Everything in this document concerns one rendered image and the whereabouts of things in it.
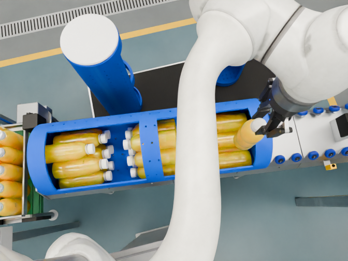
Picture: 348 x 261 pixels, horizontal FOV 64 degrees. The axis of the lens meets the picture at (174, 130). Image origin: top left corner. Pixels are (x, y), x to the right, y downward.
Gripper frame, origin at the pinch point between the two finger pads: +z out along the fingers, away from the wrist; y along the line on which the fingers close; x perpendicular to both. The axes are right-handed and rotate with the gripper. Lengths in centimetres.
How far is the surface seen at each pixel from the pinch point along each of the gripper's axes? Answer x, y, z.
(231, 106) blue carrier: 0.5, 14.3, 26.5
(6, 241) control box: 93, -24, 43
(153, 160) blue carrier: 31.7, -2.5, 25.8
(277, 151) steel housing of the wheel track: -23, -1, 54
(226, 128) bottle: 2.5, 7.9, 34.0
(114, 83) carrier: 51, 49, 68
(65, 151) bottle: 64, 5, 28
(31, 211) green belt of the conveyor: 90, -14, 58
